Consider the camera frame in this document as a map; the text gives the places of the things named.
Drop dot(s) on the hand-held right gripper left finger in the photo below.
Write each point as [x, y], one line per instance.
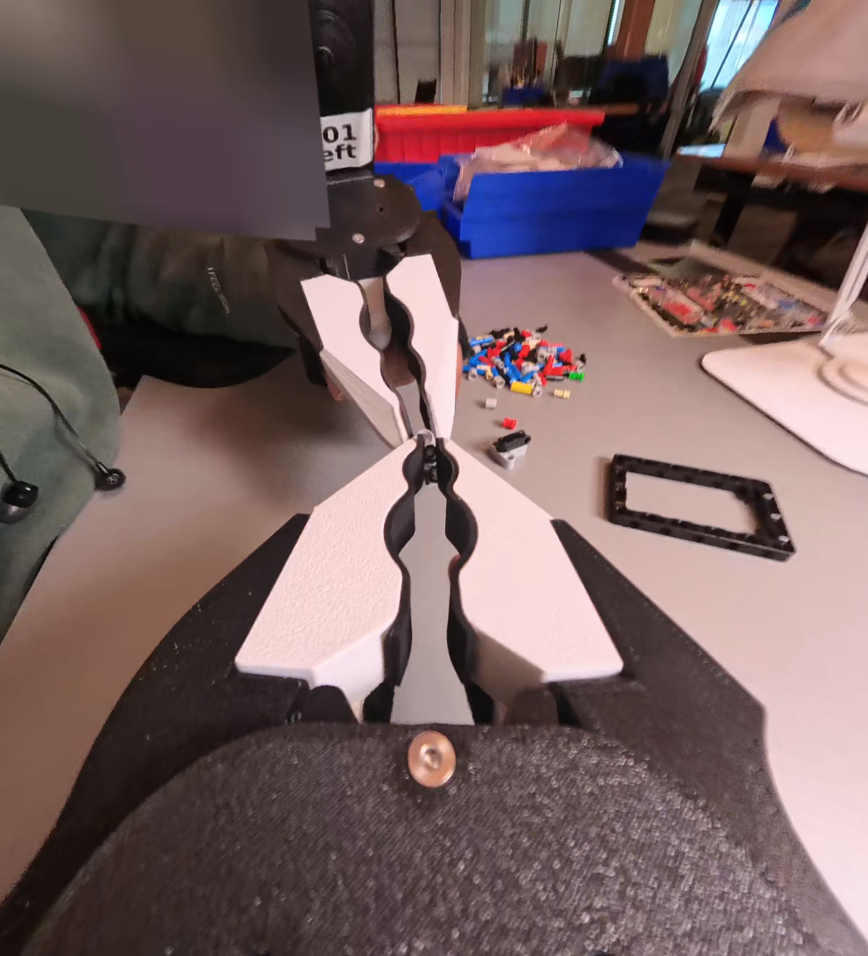
[322, 597]

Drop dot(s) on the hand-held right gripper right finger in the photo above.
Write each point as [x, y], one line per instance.
[538, 597]

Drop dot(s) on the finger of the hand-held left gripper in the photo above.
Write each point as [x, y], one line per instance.
[333, 321]
[434, 328]

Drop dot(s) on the pile of small lego pieces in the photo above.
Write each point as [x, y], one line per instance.
[523, 358]

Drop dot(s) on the grey lego connector assembly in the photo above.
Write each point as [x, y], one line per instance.
[426, 437]

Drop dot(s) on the yellow lego connector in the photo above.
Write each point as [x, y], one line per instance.
[522, 388]

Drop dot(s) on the grey and black lego assembly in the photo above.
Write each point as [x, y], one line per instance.
[510, 450]

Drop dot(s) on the clear bag of lego parts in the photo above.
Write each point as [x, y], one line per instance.
[538, 153]

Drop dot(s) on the lego instruction booklet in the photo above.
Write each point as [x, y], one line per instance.
[717, 299]

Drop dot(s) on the small blue storage bin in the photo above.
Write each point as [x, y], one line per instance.
[411, 183]

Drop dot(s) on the red storage bin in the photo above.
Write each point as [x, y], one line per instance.
[434, 134]

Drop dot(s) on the large blue storage bin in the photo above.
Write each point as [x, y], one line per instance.
[553, 216]

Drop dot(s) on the green sweatshirt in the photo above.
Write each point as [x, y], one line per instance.
[0, 314]

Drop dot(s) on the black rectangular lego frame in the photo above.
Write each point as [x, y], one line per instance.
[703, 532]

